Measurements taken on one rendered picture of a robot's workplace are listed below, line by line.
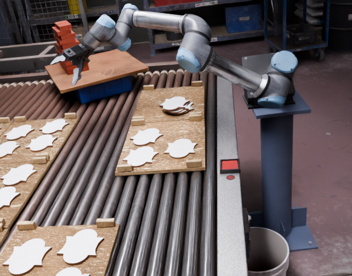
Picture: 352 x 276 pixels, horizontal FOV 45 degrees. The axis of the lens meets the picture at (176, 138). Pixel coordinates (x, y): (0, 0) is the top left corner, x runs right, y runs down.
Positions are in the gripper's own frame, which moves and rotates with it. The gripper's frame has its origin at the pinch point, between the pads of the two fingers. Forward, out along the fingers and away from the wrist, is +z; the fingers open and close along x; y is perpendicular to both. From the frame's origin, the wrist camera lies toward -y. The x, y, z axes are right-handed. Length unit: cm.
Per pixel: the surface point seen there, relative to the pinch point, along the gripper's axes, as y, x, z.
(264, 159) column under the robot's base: 49, -99, -32
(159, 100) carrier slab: 30, -37, -19
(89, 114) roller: 21.7, -15.9, 10.8
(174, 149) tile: -18, -64, -17
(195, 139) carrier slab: -8, -67, -25
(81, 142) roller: -5.8, -30.0, 13.8
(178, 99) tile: 19, -46, -28
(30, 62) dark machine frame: 80, 55, 33
